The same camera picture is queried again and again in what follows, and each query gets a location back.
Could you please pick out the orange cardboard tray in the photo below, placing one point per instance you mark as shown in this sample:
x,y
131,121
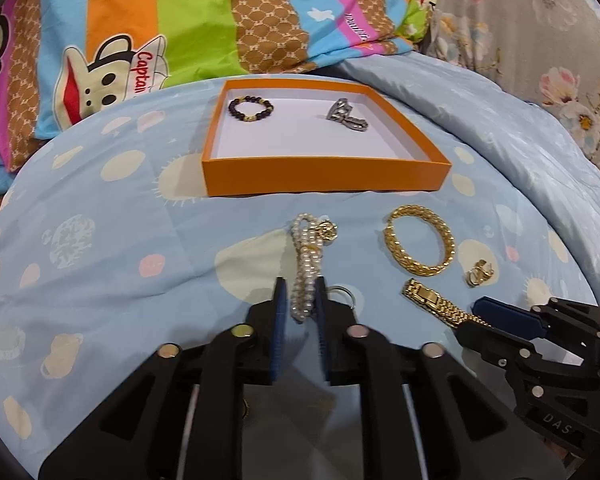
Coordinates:
x,y
305,176

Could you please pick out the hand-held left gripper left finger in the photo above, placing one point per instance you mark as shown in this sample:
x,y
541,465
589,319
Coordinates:
x,y
278,330

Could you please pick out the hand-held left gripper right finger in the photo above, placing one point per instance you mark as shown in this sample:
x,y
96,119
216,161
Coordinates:
x,y
322,330

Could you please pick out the grey floral cloth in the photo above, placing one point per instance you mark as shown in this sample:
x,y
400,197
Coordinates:
x,y
530,25

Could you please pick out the pale blue leaf-print quilt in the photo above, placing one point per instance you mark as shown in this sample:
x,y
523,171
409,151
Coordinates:
x,y
505,135

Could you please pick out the silver metal watch band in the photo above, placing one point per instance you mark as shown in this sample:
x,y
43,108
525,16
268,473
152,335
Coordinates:
x,y
341,109

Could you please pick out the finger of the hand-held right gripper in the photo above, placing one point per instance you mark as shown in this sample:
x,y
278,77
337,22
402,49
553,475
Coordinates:
x,y
505,316
490,342

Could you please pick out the colourful cartoon monkey blanket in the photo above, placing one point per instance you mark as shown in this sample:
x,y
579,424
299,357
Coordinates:
x,y
130,10

